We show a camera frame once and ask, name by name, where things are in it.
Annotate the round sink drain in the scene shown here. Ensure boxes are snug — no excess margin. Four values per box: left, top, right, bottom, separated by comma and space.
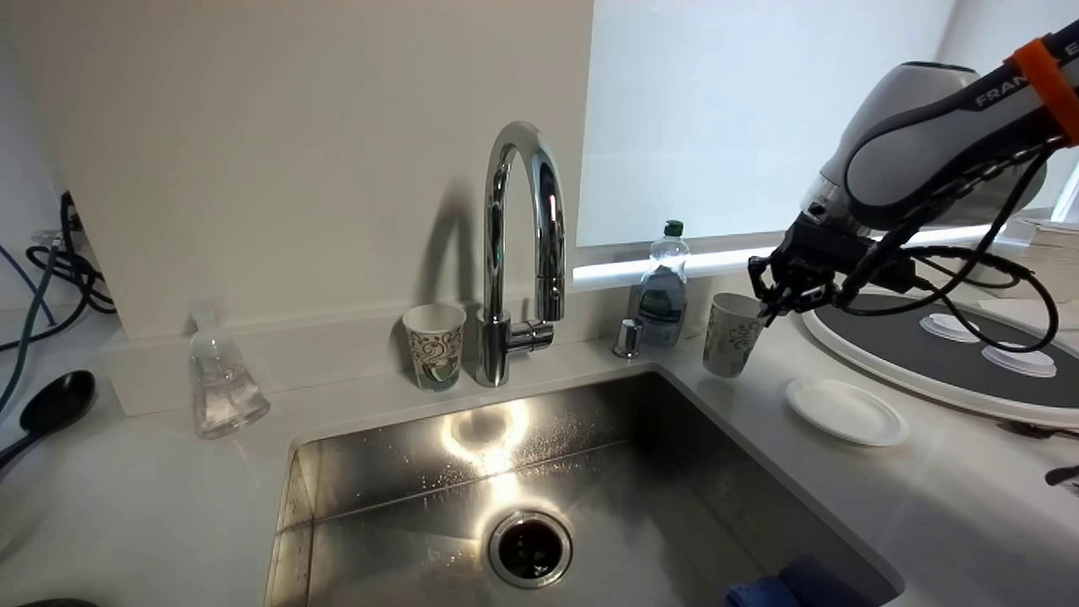
482, 507, 578, 592

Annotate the small metal shaker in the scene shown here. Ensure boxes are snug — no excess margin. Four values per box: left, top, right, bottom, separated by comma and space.
609, 318, 647, 364

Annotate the white plastic cup lid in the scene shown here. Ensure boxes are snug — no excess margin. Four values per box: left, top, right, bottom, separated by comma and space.
916, 309, 986, 346
979, 342, 1061, 382

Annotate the round black tray white rim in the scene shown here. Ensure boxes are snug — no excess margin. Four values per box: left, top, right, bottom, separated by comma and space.
797, 267, 1079, 438

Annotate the blue sponge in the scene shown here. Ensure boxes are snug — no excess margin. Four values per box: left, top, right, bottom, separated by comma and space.
722, 552, 877, 607

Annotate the black wall cable bundle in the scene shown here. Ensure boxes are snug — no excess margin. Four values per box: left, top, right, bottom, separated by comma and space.
22, 190, 118, 319

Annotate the chrome gooseneck faucet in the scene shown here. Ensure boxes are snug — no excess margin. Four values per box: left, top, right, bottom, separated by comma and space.
463, 118, 571, 392

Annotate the stainless steel sink basin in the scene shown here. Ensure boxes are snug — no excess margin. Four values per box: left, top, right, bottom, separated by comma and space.
262, 369, 905, 607

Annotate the clear bottle with green cap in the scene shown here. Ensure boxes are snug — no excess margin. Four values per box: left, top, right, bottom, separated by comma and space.
627, 215, 692, 349

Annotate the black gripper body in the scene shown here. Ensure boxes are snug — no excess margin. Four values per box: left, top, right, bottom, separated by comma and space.
771, 211, 877, 306

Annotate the white window blind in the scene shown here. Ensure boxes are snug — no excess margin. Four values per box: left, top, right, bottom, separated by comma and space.
573, 0, 1023, 248

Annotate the black ladle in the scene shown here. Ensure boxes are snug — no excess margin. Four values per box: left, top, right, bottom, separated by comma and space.
0, 369, 101, 471

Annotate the white round plate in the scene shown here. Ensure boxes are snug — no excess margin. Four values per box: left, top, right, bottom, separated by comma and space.
782, 375, 913, 451

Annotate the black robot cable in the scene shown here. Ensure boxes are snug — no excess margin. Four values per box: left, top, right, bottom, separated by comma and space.
837, 131, 1061, 353

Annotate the patterned paper coffee cup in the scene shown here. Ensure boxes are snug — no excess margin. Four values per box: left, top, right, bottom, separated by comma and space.
701, 290, 770, 382
399, 300, 468, 394

